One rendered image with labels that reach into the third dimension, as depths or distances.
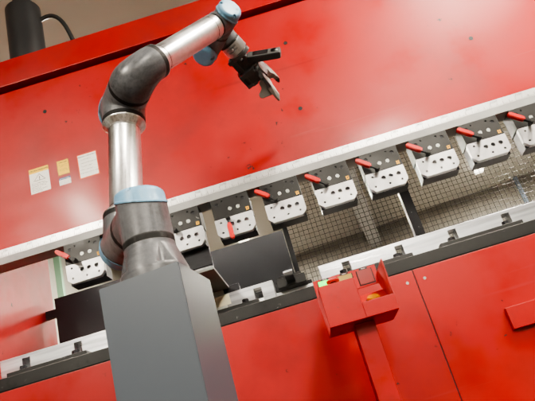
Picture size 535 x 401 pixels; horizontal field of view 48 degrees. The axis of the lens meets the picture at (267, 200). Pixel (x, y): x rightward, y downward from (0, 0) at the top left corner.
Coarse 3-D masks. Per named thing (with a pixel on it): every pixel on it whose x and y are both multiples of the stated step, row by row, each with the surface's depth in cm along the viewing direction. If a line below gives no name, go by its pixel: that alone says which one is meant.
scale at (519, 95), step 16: (512, 96) 233; (528, 96) 232; (464, 112) 234; (400, 128) 235; (416, 128) 234; (352, 144) 235; (368, 144) 234; (304, 160) 235; (320, 160) 234; (256, 176) 235; (192, 192) 237; (208, 192) 236; (96, 224) 237; (32, 240) 238; (48, 240) 237; (0, 256) 237
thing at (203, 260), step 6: (192, 252) 230; (198, 252) 230; (204, 252) 230; (210, 252) 231; (186, 258) 230; (192, 258) 229; (198, 258) 229; (204, 258) 229; (210, 258) 228; (192, 264) 228; (198, 264) 228; (204, 264) 228; (210, 264) 228; (198, 270) 228
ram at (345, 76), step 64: (320, 0) 263; (384, 0) 259; (448, 0) 254; (512, 0) 250; (192, 64) 260; (320, 64) 251; (384, 64) 247; (448, 64) 242; (512, 64) 239; (0, 128) 261; (64, 128) 256; (192, 128) 248; (256, 128) 243; (320, 128) 240; (384, 128) 236; (448, 128) 232; (0, 192) 249; (64, 192) 244
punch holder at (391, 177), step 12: (360, 156) 232; (372, 156) 232; (384, 156) 231; (396, 156) 230; (360, 168) 236; (372, 168) 230; (384, 168) 229; (396, 168) 228; (372, 180) 228; (384, 180) 227; (396, 180) 226; (372, 192) 228; (384, 192) 228; (396, 192) 232
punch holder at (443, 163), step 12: (444, 132) 231; (420, 144) 231; (432, 144) 230; (444, 144) 230; (408, 156) 238; (420, 156) 229; (432, 156) 228; (444, 156) 227; (456, 156) 227; (420, 168) 227; (432, 168) 226; (444, 168) 226; (456, 168) 226; (420, 180) 232; (432, 180) 230
